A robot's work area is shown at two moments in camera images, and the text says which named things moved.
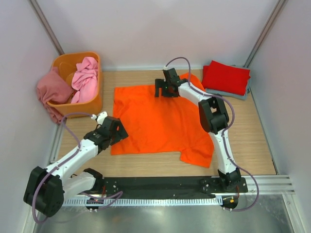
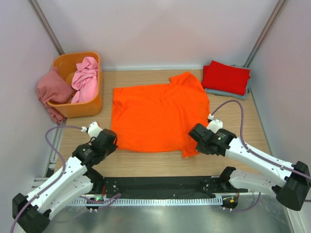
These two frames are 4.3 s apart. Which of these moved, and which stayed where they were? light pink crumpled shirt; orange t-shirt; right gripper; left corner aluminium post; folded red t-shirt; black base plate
Moved: orange t-shirt; right gripper
Stayed: folded red t-shirt; left corner aluminium post; black base plate; light pink crumpled shirt
